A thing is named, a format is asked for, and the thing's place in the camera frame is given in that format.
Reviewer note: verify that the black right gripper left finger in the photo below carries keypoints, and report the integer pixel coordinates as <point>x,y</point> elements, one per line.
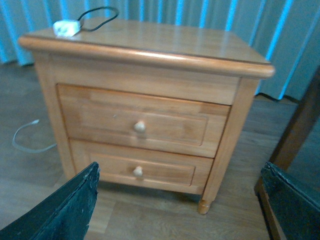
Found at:
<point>64,215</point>

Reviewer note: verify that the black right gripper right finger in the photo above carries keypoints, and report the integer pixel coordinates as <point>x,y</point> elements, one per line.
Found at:
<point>295,204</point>

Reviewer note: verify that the wooden drawer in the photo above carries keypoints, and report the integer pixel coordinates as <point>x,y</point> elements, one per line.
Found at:
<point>142,167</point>
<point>142,121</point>

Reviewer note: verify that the white charger adapter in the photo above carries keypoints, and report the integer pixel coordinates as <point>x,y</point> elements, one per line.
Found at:
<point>66,28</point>

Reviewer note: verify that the wooden nightstand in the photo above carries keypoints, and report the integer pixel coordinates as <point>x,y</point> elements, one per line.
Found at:
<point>152,59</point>

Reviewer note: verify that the pale pleated curtain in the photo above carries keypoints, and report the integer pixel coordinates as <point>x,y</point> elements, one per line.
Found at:
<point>285,32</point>

